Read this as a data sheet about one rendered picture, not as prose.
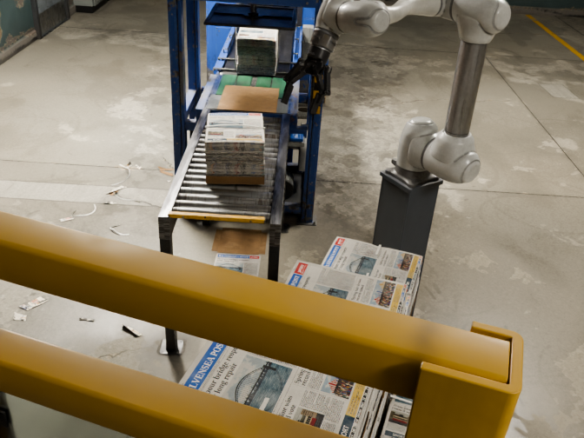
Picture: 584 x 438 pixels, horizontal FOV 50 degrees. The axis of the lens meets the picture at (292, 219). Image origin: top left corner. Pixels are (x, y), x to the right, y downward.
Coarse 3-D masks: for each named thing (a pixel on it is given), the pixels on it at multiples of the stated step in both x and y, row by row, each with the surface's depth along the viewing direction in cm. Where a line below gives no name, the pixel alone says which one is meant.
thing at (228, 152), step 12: (216, 132) 304; (228, 132) 304; (240, 132) 305; (252, 132) 306; (216, 144) 295; (228, 144) 296; (240, 144) 296; (252, 144) 297; (216, 156) 298; (228, 156) 298; (240, 156) 298; (252, 156) 299; (216, 168) 301; (228, 168) 301; (240, 168) 302; (252, 168) 302; (264, 168) 303
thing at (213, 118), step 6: (210, 114) 324; (216, 114) 324; (222, 114) 324; (228, 114) 324; (234, 114) 325; (240, 114) 325; (246, 114) 325; (252, 114) 326; (258, 114) 326; (210, 120) 316; (216, 120) 317; (222, 120) 317; (228, 120) 317; (234, 120) 318; (240, 120) 318; (246, 120) 318; (252, 120) 319; (258, 120) 319
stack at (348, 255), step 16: (336, 240) 264; (352, 240) 265; (336, 256) 253; (352, 256) 254; (368, 256) 255; (384, 256) 255; (400, 256) 256; (416, 256) 257; (352, 272) 244; (368, 272) 245; (384, 272) 246; (400, 272) 246; (416, 272) 247; (416, 288) 260; (384, 400) 198; (384, 416) 229
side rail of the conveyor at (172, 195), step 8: (208, 112) 387; (200, 120) 375; (200, 128) 365; (192, 136) 354; (200, 136) 356; (192, 144) 345; (184, 152) 336; (192, 152) 336; (184, 160) 327; (184, 168) 320; (176, 176) 311; (184, 176) 312; (176, 184) 304; (168, 192) 297; (176, 192) 297; (168, 200) 290; (168, 208) 284; (160, 216) 277; (160, 224) 279; (168, 224) 279; (160, 232) 282; (168, 232) 281
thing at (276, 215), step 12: (288, 120) 383; (288, 132) 367; (288, 144) 359; (276, 168) 326; (276, 180) 314; (276, 192) 303; (276, 204) 293; (276, 216) 283; (276, 228) 279; (276, 240) 282
